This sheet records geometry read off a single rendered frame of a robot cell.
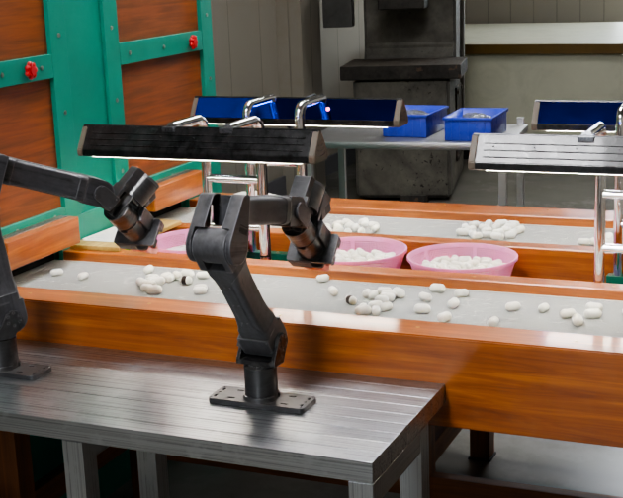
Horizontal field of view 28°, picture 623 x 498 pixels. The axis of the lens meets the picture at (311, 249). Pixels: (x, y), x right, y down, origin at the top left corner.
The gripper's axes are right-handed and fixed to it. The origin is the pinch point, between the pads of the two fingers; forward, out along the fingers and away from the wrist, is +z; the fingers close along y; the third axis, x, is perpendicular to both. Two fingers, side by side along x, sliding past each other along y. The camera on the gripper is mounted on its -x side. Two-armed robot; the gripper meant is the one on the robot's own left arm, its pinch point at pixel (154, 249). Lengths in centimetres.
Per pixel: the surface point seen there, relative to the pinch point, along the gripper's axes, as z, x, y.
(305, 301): 12.4, 4.4, -33.8
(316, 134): -4.6, -28.7, -34.4
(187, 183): 64, -52, 37
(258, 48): 326, -287, 182
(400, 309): 12, 4, -56
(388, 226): 70, -45, -26
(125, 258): 25.8, -8.9, 24.2
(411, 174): 394, -244, 95
